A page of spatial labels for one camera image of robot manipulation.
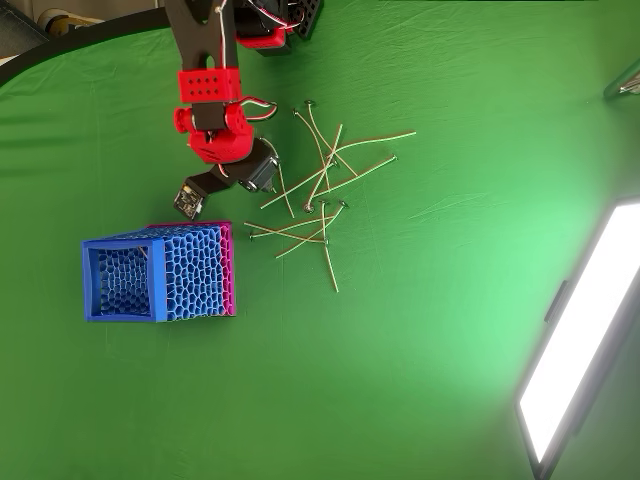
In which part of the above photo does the green cloth with black rim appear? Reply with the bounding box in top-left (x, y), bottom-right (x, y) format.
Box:
top-left (0, 0), bottom-right (640, 480)

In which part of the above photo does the dark grey chair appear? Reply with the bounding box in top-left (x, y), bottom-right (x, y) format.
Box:
top-left (0, 0), bottom-right (54, 59)

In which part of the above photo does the white and yellow shoe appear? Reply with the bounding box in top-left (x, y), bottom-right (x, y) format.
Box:
top-left (37, 7), bottom-right (106, 36)

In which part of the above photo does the long white red servo cable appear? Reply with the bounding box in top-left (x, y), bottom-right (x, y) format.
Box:
top-left (214, 0), bottom-right (227, 69)

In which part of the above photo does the short white red wrist cable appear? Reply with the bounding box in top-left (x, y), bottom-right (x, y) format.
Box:
top-left (238, 96), bottom-right (280, 125)

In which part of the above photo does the metal stand pole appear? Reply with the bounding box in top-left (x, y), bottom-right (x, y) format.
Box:
top-left (602, 58), bottom-right (640, 104)

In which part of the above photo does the blue and pink lattice box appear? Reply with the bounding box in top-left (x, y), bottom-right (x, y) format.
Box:
top-left (81, 221), bottom-right (237, 323)

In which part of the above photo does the bright LED light panel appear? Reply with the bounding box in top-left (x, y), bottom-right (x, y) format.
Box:
top-left (513, 198), bottom-right (640, 480)

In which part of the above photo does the small camera on black bracket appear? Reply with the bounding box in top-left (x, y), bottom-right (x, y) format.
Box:
top-left (172, 167), bottom-right (236, 222)

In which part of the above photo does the black perforated base block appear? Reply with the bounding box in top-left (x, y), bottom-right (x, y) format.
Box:
top-left (289, 0), bottom-right (326, 41)

